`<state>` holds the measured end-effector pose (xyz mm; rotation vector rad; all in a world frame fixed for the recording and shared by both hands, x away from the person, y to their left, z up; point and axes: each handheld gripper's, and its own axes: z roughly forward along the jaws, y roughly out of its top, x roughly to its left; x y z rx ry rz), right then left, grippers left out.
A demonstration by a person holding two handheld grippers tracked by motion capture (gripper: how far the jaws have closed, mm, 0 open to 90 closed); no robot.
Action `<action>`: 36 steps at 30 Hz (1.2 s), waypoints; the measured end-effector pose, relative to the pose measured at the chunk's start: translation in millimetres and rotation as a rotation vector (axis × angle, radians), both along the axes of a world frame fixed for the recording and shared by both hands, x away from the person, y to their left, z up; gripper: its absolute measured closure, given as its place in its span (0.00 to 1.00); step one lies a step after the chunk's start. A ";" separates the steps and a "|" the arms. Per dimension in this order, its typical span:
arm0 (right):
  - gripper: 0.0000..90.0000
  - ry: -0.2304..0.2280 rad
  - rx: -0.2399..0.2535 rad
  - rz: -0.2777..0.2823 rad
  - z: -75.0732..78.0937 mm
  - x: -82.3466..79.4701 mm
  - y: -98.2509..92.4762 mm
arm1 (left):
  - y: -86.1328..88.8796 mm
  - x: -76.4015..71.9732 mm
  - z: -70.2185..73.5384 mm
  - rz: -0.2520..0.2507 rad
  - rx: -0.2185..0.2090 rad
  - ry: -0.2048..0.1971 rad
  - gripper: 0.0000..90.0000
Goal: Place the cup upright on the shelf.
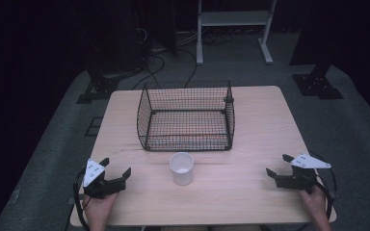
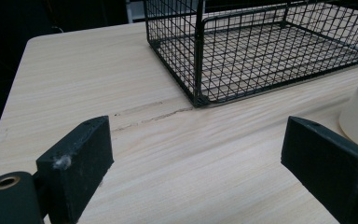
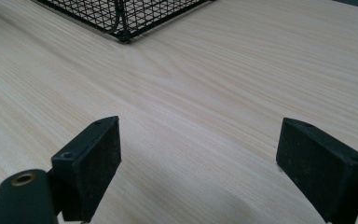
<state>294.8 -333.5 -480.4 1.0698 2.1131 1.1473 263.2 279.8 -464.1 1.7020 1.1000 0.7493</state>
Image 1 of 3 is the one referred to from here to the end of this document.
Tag person's left hand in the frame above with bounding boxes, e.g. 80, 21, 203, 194
82, 192, 119, 225

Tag white floor cables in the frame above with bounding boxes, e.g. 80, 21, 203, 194
175, 30, 200, 46

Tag white metal stand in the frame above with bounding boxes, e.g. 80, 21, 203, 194
196, 0, 278, 66

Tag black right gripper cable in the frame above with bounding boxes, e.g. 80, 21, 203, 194
307, 150, 339, 220

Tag black floor cable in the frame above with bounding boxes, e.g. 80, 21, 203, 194
177, 47, 198, 90
131, 52, 167, 90

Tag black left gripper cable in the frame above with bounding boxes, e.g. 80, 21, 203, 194
72, 167, 91, 231

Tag white cup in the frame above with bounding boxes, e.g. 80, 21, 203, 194
169, 151, 196, 187

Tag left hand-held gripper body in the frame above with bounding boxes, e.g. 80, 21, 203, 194
82, 158, 127, 200

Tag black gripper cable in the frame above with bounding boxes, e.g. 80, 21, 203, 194
72, 167, 91, 231
307, 150, 339, 220

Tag person's right hand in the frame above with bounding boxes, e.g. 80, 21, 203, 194
299, 185, 329, 222

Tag black wire mesh basket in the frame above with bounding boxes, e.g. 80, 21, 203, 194
136, 80, 236, 153

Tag black stand base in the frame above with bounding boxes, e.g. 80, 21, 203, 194
291, 62, 345, 101
75, 65, 143, 105

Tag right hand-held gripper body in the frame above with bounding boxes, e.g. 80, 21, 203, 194
275, 152, 332, 194

